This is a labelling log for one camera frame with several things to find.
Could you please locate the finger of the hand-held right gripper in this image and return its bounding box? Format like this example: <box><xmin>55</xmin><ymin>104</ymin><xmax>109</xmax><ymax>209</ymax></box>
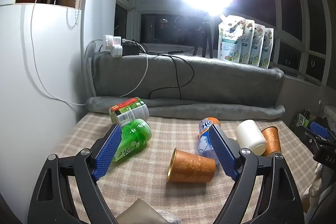
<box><xmin>310</xmin><ymin>121</ymin><xmax>332</xmax><ymax>141</ymax></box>
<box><xmin>296</xmin><ymin>126</ymin><xmax>320</xmax><ymax>149</ymax></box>

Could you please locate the window frame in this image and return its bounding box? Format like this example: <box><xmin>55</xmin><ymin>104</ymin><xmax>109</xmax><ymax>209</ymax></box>
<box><xmin>114</xmin><ymin>0</ymin><xmax>336</xmax><ymax>88</ymax></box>

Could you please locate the black cable with switch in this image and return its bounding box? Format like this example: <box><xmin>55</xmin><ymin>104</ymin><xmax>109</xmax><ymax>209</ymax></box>
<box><xmin>139</xmin><ymin>47</ymin><xmax>196</xmax><ymax>55</ymax></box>

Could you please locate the black tripod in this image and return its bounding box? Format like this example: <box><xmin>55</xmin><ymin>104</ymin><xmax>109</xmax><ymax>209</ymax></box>
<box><xmin>192</xmin><ymin>0</ymin><xmax>218</xmax><ymax>59</ymax></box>

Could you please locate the white refill pouch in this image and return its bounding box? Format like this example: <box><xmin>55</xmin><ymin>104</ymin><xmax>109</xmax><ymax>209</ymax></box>
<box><xmin>238</xmin><ymin>19</ymin><xmax>256</xmax><ymax>65</ymax></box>
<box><xmin>249</xmin><ymin>23</ymin><xmax>265</xmax><ymax>67</ymax></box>
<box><xmin>259</xmin><ymin>27</ymin><xmax>274</xmax><ymax>69</ymax></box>
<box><xmin>218</xmin><ymin>14</ymin><xmax>248</xmax><ymax>63</ymax></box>

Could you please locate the long white cable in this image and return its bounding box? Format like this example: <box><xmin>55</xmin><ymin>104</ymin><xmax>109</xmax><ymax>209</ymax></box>
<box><xmin>29</xmin><ymin>0</ymin><xmax>88</xmax><ymax>106</ymax></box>

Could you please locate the plaid table cloth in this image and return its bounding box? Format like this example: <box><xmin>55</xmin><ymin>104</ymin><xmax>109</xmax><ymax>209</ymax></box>
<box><xmin>20</xmin><ymin>111</ymin><xmax>319</xmax><ymax>224</ymax></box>

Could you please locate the black power adapter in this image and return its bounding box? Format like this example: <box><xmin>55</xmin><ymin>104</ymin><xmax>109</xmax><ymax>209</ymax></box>
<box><xmin>122</xmin><ymin>42</ymin><xmax>140</xmax><ymax>56</ymax></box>

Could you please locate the white plug adapter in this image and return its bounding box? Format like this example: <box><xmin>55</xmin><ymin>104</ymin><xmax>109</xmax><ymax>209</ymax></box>
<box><xmin>109</xmin><ymin>45</ymin><xmax>124</xmax><ymax>58</ymax></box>
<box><xmin>102</xmin><ymin>34</ymin><xmax>127</xmax><ymax>51</ymax></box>

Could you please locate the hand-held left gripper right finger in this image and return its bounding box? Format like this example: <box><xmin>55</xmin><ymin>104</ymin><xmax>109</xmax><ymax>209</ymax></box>
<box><xmin>209</xmin><ymin>124</ymin><xmax>305</xmax><ymax>224</ymax></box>

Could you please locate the white bead chain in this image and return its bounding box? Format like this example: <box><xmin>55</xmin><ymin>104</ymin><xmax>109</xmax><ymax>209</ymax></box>
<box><xmin>66</xmin><ymin>8</ymin><xmax>81</xmax><ymax>29</ymax></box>

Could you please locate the grey blanket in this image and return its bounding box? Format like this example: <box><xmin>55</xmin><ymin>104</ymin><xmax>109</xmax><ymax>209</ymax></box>
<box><xmin>85</xmin><ymin>51</ymin><xmax>286</xmax><ymax>120</ymax></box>

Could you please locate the orange patterned cup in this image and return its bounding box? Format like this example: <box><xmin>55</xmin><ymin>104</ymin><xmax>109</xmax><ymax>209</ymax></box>
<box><xmin>261</xmin><ymin>126</ymin><xmax>282</xmax><ymax>157</ymax></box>
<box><xmin>166</xmin><ymin>148</ymin><xmax>216</xmax><ymax>184</ymax></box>

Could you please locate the green plastic bottle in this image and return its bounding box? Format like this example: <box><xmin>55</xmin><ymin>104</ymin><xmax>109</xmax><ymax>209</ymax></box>
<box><xmin>112</xmin><ymin>118</ymin><xmax>153</xmax><ymax>163</ymax></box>

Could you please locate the short white cable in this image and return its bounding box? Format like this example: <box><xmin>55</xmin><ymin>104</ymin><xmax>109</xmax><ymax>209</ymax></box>
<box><xmin>119</xmin><ymin>39</ymin><xmax>149</xmax><ymax>98</ymax></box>

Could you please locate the blue bottle with orange cap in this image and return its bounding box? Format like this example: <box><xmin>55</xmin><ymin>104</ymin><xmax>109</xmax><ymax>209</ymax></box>
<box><xmin>197</xmin><ymin>117</ymin><xmax>221</xmax><ymax>165</ymax></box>

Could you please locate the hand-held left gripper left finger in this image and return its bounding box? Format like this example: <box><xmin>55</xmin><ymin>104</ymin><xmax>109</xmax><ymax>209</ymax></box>
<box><xmin>28</xmin><ymin>124</ymin><xmax>123</xmax><ymax>224</ymax></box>

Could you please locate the green carton box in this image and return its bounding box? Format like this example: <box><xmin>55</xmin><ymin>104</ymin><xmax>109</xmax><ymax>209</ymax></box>
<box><xmin>291</xmin><ymin>109</ymin><xmax>317</xmax><ymax>130</ymax></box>

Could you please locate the brown plastic sheet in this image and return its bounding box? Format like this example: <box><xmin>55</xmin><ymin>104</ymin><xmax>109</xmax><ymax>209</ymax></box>
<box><xmin>114</xmin><ymin>198</ymin><xmax>170</xmax><ymax>224</ymax></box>

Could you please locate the white crumpled bag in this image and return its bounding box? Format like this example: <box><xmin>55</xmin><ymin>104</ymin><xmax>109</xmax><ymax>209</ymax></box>
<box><xmin>301</xmin><ymin>161</ymin><xmax>327</xmax><ymax>207</ymax></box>

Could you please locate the white cabinet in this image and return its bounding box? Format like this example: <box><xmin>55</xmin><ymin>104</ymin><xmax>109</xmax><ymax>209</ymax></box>
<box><xmin>0</xmin><ymin>0</ymin><xmax>95</xmax><ymax>189</ymax></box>

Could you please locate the white cup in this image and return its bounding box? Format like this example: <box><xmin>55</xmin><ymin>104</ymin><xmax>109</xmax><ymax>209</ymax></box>
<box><xmin>235</xmin><ymin>119</ymin><xmax>267</xmax><ymax>157</ymax></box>

